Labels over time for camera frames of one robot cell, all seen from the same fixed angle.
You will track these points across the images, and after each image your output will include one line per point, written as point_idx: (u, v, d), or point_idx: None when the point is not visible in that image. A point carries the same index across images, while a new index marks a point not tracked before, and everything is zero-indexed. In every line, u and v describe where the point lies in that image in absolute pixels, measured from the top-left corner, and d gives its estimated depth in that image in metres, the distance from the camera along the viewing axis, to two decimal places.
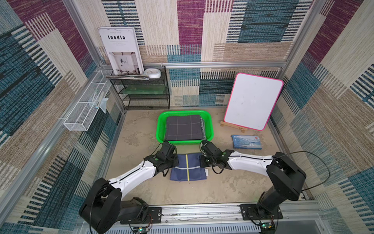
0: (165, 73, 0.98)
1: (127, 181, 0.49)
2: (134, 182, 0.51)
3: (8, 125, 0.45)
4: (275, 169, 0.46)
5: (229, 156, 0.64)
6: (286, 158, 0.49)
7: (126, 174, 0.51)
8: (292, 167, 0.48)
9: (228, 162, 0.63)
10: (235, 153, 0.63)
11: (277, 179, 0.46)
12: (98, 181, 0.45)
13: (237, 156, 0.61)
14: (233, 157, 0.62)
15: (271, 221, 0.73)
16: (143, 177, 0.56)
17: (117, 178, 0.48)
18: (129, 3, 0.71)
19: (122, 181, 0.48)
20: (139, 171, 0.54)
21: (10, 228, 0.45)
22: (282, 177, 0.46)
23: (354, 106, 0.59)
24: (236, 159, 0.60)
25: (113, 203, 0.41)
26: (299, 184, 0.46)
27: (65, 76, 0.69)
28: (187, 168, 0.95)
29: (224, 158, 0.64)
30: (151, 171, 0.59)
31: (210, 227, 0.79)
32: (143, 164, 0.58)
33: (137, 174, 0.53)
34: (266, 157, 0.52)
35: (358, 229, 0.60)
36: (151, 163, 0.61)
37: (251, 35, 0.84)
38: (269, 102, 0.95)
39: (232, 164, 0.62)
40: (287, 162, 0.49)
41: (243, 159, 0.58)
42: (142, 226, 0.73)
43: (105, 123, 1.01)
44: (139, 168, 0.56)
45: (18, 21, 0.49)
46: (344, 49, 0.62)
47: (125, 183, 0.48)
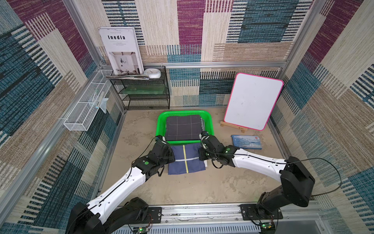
0: (165, 73, 0.98)
1: (110, 201, 0.44)
2: (121, 197, 0.47)
3: (8, 125, 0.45)
4: (290, 176, 0.44)
5: (234, 154, 0.60)
6: (298, 164, 0.46)
7: (109, 191, 0.46)
8: (304, 173, 0.46)
9: (233, 159, 0.59)
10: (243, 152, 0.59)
11: (289, 185, 0.44)
12: (78, 206, 0.41)
13: (244, 155, 0.57)
14: (239, 156, 0.58)
15: (271, 221, 0.73)
16: (133, 187, 0.52)
17: (99, 197, 0.45)
18: (129, 3, 0.71)
19: (104, 201, 0.44)
20: (124, 184, 0.49)
21: (10, 228, 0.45)
22: (296, 184, 0.44)
23: (354, 106, 0.59)
24: (242, 159, 0.56)
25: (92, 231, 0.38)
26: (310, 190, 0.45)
27: (65, 76, 0.69)
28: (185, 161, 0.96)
29: (228, 154, 0.61)
30: (140, 180, 0.53)
31: (210, 227, 0.79)
32: (128, 175, 0.52)
33: (121, 188, 0.48)
34: (278, 161, 0.49)
35: (358, 229, 0.60)
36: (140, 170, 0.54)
37: (251, 35, 0.85)
38: (269, 102, 0.95)
39: (237, 162, 0.58)
40: (300, 166, 0.46)
41: (251, 158, 0.55)
42: (142, 226, 0.73)
43: (105, 123, 1.01)
44: (124, 180, 0.50)
45: (18, 21, 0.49)
46: (344, 49, 0.62)
47: (106, 203, 0.44)
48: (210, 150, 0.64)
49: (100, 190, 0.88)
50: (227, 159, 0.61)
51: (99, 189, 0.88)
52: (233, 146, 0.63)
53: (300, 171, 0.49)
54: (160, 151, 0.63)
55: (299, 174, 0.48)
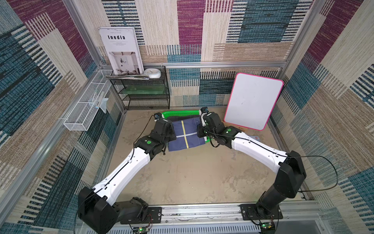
0: (165, 73, 0.98)
1: (115, 183, 0.43)
2: (125, 179, 0.47)
3: (8, 125, 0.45)
4: (289, 169, 0.44)
5: (235, 137, 0.57)
6: (299, 160, 0.46)
7: (114, 174, 0.45)
8: (300, 168, 0.47)
9: (232, 141, 0.57)
10: (243, 137, 0.56)
11: (284, 178, 0.45)
12: (84, 190, 0.41)
13: (245, 140, 0.55)
14: (239, 140, 0.56)
15: (271, 221, 0.73)
16: (138, 167, 0.51)
17: (104, 181, 0.44)
18: (129, 3, 0.71)
19: (110, 184, 0.43)
20: (127, 166, 0.47)
21: (10, 228, 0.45)
22: (292, 178, 0.44)
23: (354, 106, 0.59)
24: (242, 143, 0.55)
25: (101, 213, 0.38)
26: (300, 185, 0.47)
27: (65, 76, 0.69)
28: (185, 136, 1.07)
29: (229, 136, 0.58)
30: (144, 160, 0.52)
31: (210, 227, 0.79)
32: (131, 157, 0.50)
33: (125, 170, 0.46)
34: (279, 152, 0.49)
35: (358, 229, 0.60)
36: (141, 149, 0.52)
37: (251, 35, 0.84)
38: (269, 103, 0.95)
39: (235, 145, 0.57)
40: (299, 163, 0.46)
41: (251, 143, 0.54)
42: (142, 226, 0.73)
43: (105, 122, 1.01)
44: (128, 162, 0.48)
45: (18, 21, 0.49)
46: (344, 49, 0.62)
47: (112, 186, 0.43)
48: (210, 130, 0.67)
49: None
50: (225, 139, 0.59)
51: None
52: (235, 129, 0.60)
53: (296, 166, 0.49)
54: (162, 129, 0.59)
55: (294, 168, 0.49)
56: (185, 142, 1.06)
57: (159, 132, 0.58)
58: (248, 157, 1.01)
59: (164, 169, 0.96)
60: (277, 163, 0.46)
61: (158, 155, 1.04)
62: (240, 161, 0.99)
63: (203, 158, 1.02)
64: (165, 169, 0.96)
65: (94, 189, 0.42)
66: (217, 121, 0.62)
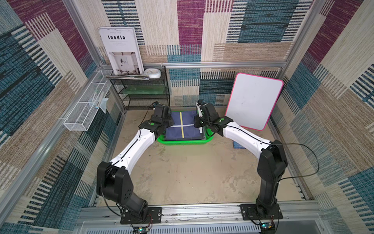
0: (165, 73, 0.98)
1: (129, 157, 0.48)
2: (137, 154, 0.51)
3: (8, 125, 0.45)
4: (270, 154, 0.48)
5: (227, 125, 0.62)
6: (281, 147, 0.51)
7: (125, 151, 0.49)
8: (281, 156, 0.51)
9: (224, 128, 0.61)
10: (234, 125, 0.61)
11: (266, 163, 0.49)
12: (101, 165, 0.45)
13: (235, 128, 0.60)
14: (230, 128, 0.60)
15: (271, 221, 0.73)
16: (144, 146, 0.56)
17: (119, 156, 0.48)
18: (129, 3, 0.71)
19: (125, 157, 0.48)
20: (137, 144, 0.52)
21: (10, 228, 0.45)
22: (272, 162, 0.49)
23: (354, 106, 0.59)
24: (232, 130, 0.59)
25: (121, 181, 0.43)
26: (281, 170, 0.52)
27: (65, 76, 0.69)
28: (182, 126, 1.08)
29: (221, 124, 0.63)
30: (150, 138, 0.58)
31: (210, 227, 0.79)
32: (140, 135, 0.55)
33: (137, 147, 0.51)
34: (264, 140, 0.53)
35: (358, 229, 0.60)
36: (146, 130, 0.57)
37: (251, 35, 0.84)
38: (269, 103, 0.95)
39: (226, 133, 0.62)
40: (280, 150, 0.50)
41: (240, 131, 0.58)
42: (142, 226, 0.73)
43: (105, 122, 1.01)
44: (137, 138, 0.54)
45: (18, 21, 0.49)
46: (344, 49, 0.62)
47: (127, 159, 0.47)
48: (205, 119, 0.72)
49: None
50: (218, 127, 0.64)
51: None
52: (228, 119, 0.65)
53: (278, 154, 0.53)
54: (162, 113, 0.66)
55: (276, 157, 0.54)
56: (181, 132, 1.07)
57: (159, 116, 0.64)
58: (248, 157, 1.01)
59: (164, 169, 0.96)
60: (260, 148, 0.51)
61: (158, 155, 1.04)
62: (240, 161, 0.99)
63: (203, 158, 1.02)
64: (165, 169, 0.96)
65: (112, 161, 0.46)
66: (212, 110, 0.67)
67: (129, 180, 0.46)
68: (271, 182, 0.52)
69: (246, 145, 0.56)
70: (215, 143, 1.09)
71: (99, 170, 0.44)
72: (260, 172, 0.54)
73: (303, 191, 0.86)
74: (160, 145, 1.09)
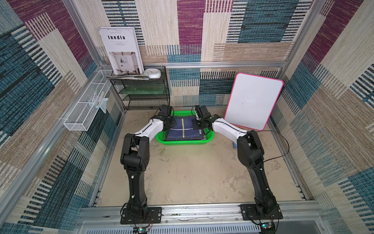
0: (165, 73, 0.98)
1: (148, 131, 0.62)
2: (152, 134, 0.66)
3: (8, 125, 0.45)
4: (244, 140, 0.58)
5: (215, 120, 0.74)
6: (255, 136, 0.60)
7: (145, 127, 0.65)
8: (257, 145, 0.61)
9: (213, 123, 0.73)
10: (221, 120, 0.73)
11: (242, 149, 0.59)
12: (127, 135, 0.57)
13: (221, 122, 0.71)
14: (217, 122, 0.72)
15: (271, 221, 0.73)
16: (156, 130, 0.70)
17: (140, 130, 0.62)
18: (129, 3, 0.71)
19: (144, 131, 0.61)
20: (152, 125, 0.68)
21: (10, 228, 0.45)
22: (246, 147, 0.58)
23: (354, 106, 0.59)
24: (218, 124, 0.71)
25: (145, 145, 0.56)
26: (258, 157, 0.61)
27: (65, 76, 0.69)
28: (183, 128, 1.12)
29: (211, 120, 0.74)
30: (159, 126, 0.73)
31: (210, 227, 0.79)
32: (153, 120, 0.71)
33: (151, 127, 0.66)
34: (242, 130, 0.63)
35: (357, 229, 0.60)
36: (158, 118, 0.74)
37: (251, 35, 0.85)
38: (269, 103, 0.95)
39: (215, 127, 0.73)
40: (256, 139, 0.60)
41: (225, 125, 0.69)
42: (142, 226, 0.73)
43: (105, 122, 1.01)
44: (151, 123, 0.68)
45: (18, 22, 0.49)
46: (344, 49, 0.62)
47: (146, 133, 0.60)
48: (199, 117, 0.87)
49: (99, 190, 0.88)
50: (209, 123, 0.76)
51: (99, 189, 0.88)
52: (218, 116, 0.76)
53: (254, 143, 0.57)
54: (167, 109, 0.84)
55: (254, 146, 0.62)
56: (182, 132, 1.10)
57: (165, 113, 0.81)
58: None
59: (164, 169, 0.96)
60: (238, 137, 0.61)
61: (158, 155, 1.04)
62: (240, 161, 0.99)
63: (203, 158, 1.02)
64: (165, 169, 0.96)
65: (136, 133, 0.59)
66: (204, 110, 0.81)
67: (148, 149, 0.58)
68: (250, 166, 0.62)
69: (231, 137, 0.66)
70: (215, 143, 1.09)
71: (125, 139, 0.56)
72: (241, 159, 0.62)
73: (303, 191, 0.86)
74: (160, 145, 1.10)
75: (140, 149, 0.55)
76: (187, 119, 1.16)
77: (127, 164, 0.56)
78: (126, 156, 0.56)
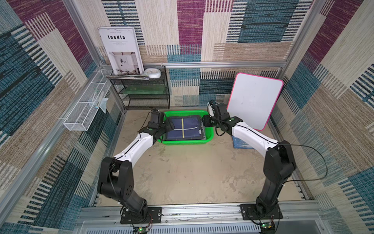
0: (165, 73, 0.98)
1: (132, 152, 0.52)
2: (139, 151, 0.55)
3: (8, 125, 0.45)
4: (275, 153, 0.48)
5: (236, 124, 0.63)
6: (288, 148, 0.50)
7: (129, 147, 0.54)
8: (289, 159, 0.51)
9: (232, 127, 0.63)
10: (243, 125, 0.62)
11: (272, 163, 0.49)
12: (104, 160, 0.47)
13: (243, 127, 0.61)
14: (239, 126, 0.62)
15: (271, 221, 0.73)
16: (144, 148, 0.60)
17: (121, 152, 0.51)
18: (129, 3, 0.71)
19: (127, 153, 0.51)
20: (139, 142, 0.57)
21: (10, 228, 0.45)
22: (277, 162, 0.48)
23: (354, 106, 0.59)
24: (240, 129, 0.61)
25: (126, 172, 0.45)
26: (289, 174, 0.53)
27: (65, 76, 0.69)
28: (183, 128, 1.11)
29: (230, 123, 0.65)
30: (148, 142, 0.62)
31: (210, 227, 0.79)
32: (140, 136, 0.61)
33: (138, 145, 0.56)
34: (271, 140, 0.53)
35: (358, 229, 0.60)
36: (146, 132, 0.63)
37: (251, 35, 0.85)
38: (270, 103, 0.94)
39: (234, 132, 0.63)
40: (289, 151, 0.50)
41: (249, 131, 0.59)
42: (142, 226, 0.73)
43: (105, 122, 1.01)
44: (138, 140, 0.58)
45: (18, 21, 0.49)
46: (344, 49, 0.62)
47: (130, 155, 0.50)
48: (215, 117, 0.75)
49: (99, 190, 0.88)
50: (227, 126, 0.66)
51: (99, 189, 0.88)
52: (238, 119, 0.66)
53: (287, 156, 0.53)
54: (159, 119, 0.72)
55: (284, 158, 0.53)
56: (181, 132, 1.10)
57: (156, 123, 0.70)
58: (248, 157, 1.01)
59: (164, 168, 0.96)
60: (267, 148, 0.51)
61: (158, 155, 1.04)
62: (240, 161, 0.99)
63: (203, 158, 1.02)
64: (165, 169, 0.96)
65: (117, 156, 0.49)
66: (223, 110, 0.70)
67: (131, 176, 0.48)
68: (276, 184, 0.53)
69: (253, 146, 0.57)
70: (215, 143, 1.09)
71: (103, 165, 0.46)
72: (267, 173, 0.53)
73: (303, 191, 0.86)
74: (160, 145, 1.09)
75: (121, 177, 0.45)
76: (187, 119, 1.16)
77: (107, 194, 0.46)
78: (104, 185, 0.46)
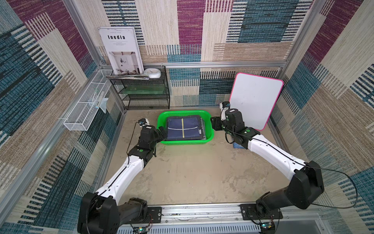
0: (165, 73, 0.98)
1: (117, 185, 0.46)
2: (126, 181, 0.50)
3: (8, 125, 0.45)
4: (305, 178, 0.42)
5: (253, 138, 0.57)
6: (319, 171, 0.44)
7: (114, 178, 0.48)
8: (318, 183, 0.45)
9: (249, 141, 0.57)
10: (262, 139, 0.56)
11: (298, 187, 0.43)
12: (86, 195, 0.42)
13: (262, 142, 0.54)
14: (257, 141, 0.55)
15: (271, 221, 0.73)
16: (133, 174, 0.54)
17: (105, 186, 0.45)
18: (129, 3, 0.71)
19: (112, 187, 0.45)
20: (126, 169, 0.52)
21: (10, 228, 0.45)
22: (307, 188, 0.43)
23: (354, 106, 0.59)
24: (259, 145, 0.54)
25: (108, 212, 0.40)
26: (314, 198, 0.45)
27: (65, 76, 0.69)
28: (183, 128, 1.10)
29: (246, 136, 0.58)
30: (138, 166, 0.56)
31: (210, 227, 0.79)
32: (128, 162, 0.55)
33: (125, 175, 0.50)
34: (297, 159, 0.47)
35: (358, 229, 0.60)
36: (136, 156, 0.58)
37: (251, 35, 0.85)
38: (270, 103, 0.94)
39: (252, 146, 0.57)
40: (318, 175, 0.44)
41: (269, 147, 0.52)
42: (142, 226, 0.73)
43: (105, 122, 1.01)
44: (125, 166, 0.53)
45: (18, 21, 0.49)
46: (344, 49, 0.62)
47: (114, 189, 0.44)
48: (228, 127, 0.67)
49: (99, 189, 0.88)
50: (242, 139, 0.60)
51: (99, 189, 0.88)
52: (255, 130, 0.60)
53: (314, 179, 0.47)
54: (150, 137, 0.65)
55: (310, 179, 0.47)
56: (181, 132, 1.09)
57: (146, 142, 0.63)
58: (248, 157, 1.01)
59: (164, 169, 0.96)
60: (293, 170, 0.45)
61: (158, 155, 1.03)
62: (240, 161, 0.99)
63: (203, 158, 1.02)
64: (165, 169, 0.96)
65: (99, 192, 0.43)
66: (239, 120, 0.61)
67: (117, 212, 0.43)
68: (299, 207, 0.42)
69: (274, 163, 0.51)
70: (215, 143, 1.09)
71: (84, 202, 0.41)
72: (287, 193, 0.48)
73: None
74: (160, 145, 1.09)
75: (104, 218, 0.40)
76: (187, 119, 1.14)
77: None
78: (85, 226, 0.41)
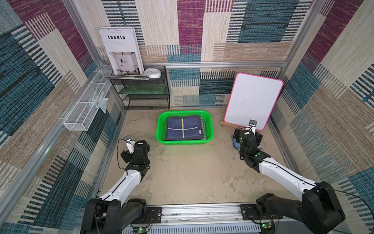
0: (165, 73, 0.98)
1: (120, 190, 0.49)
2: (126, 190, 0.52)
3: (8, 125, 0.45)
4: (315, 198, 0.41)
5: (264, 160, 0.59)
6: (331, 192, 0.43)
7: (116, 186, 0.51)
8: (334, 205, 0.42)
9: (260, 164, 0.59)
10: (272, 161, 0.58)
11: (310, 209, 0.42)
12: (90, 202, 0.43)
13: (272, 164, 0.56)
14: (267, 163, 0.57)
15: (271, 221, 0.73)
16: (132, 185, 0.56)
17: (109, 192, 0.48)
18: (129, 3, 0.71)
19: (115, 192, 0.48)
20: (126, 179, 0.55)
21: (10, 228, 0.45)
22: (319, 210, 0.41)
23: (354, 106, 0.59)
24: (269, 166, 0.56)
25: (115, 212, 0.41)
26: (333, 224, 0.41)
27: (65, 76, 0.69)
28: (183, 129, 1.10)
29: (257, 159, 0.61)
30: (137, 177, 0.60)
31: (210, 227, 0.79)
32: (128, 173, 0.59)
33: (126, 183, 0.53)
34: (307, 180, 0.47)
35: (358, 229, 0.60)
36: (133, 169, 0.62)
37: (251, 35, 0.85)
38: (270, 103, 0.94)
39: (263, 169, 0.59)
40: (330, 196, 0.43)
41: (278, 168, 0.54)
42: (142, 226, 0.73)
43: (105, 122, 1.01)
44: (125, 177, 0.56)
45: (18, 21, 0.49)
46: (344, 49, 0.62)
47: (118, 194, 0.47)
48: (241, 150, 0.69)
49: (99, 190, 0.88)
50: (253, 163, 0.62)
51: (99, 189, 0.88)
52: (266, 154, 0.62)
53: (329, 202, 0.45)
54: (142, 152, 0.68)
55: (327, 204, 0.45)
56: (181, 132, 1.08)
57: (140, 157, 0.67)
58: None
59: (164, 168, 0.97)
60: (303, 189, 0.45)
61: (158, 155, 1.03)
62: (240, 161, 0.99)
63: (203, 158, 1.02)
64: (165, 169, 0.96)
65: (103, 197, 0.45)
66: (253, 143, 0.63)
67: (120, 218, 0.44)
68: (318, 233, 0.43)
69: (285, 184, 0.51)
70: (215, 143, 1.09)
71: (88, 208, 0.42)
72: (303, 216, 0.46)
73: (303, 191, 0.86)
74: (160, 145, 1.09)
75: (110, 219, 0.41)
76: (187, 119, 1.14)
77: None
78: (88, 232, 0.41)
